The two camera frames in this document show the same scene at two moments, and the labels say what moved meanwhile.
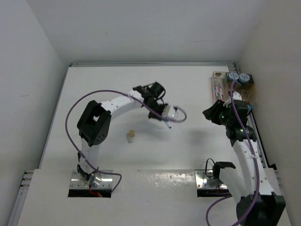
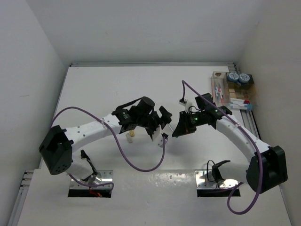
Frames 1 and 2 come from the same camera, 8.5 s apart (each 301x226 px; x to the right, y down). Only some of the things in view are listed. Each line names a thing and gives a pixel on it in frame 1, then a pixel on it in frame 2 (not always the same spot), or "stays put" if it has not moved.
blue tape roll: (243, 77) stays put
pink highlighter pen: (220, 91) stays put
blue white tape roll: (233, 76) stays put
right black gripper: (210, 114) to (183, 126)
